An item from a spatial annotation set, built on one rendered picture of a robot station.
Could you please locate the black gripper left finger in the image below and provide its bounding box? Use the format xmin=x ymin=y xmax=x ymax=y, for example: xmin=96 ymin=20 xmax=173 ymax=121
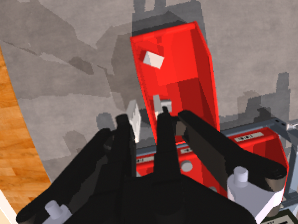
xmin=15 ymin=100 xmax=141 ymax=224

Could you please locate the grey metal shelf frame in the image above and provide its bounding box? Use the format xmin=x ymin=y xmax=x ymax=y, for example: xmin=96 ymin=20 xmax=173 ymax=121
xmin=136 ymin=118 xmax=298 ymax=217

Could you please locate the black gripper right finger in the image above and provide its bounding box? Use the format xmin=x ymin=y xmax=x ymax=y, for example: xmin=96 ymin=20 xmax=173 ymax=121
xmin=150 ymin=94 xmax=287 ymax=224

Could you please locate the small white block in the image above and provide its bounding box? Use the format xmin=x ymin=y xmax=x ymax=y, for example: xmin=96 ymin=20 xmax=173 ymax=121
xmin=143 ymin=51 xmax=164 ymax=69

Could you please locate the white round disc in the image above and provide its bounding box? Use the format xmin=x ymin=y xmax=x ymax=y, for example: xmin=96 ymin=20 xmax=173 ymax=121
xmin=181 ymin=160 xmax=193 ymax=172

